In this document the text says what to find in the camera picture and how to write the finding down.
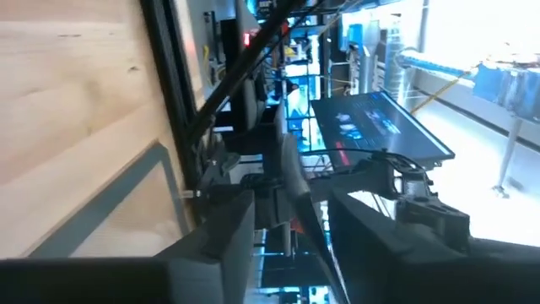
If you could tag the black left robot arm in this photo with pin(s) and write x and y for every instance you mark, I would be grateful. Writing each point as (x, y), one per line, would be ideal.
(439, 219)

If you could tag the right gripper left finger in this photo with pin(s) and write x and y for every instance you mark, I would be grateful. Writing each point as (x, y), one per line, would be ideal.
(126, 283)

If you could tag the grey rectangular tape outline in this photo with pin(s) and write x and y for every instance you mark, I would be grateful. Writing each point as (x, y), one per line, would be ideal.
(105, 198)

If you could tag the blue workbench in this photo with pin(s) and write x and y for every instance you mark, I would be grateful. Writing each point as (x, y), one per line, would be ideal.
(506, 88)

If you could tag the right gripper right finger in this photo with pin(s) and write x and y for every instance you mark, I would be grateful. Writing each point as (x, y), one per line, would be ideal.
(379, 270)

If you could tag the dark computer monitor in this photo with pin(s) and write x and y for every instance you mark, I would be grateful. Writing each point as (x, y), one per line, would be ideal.
(379, 126)

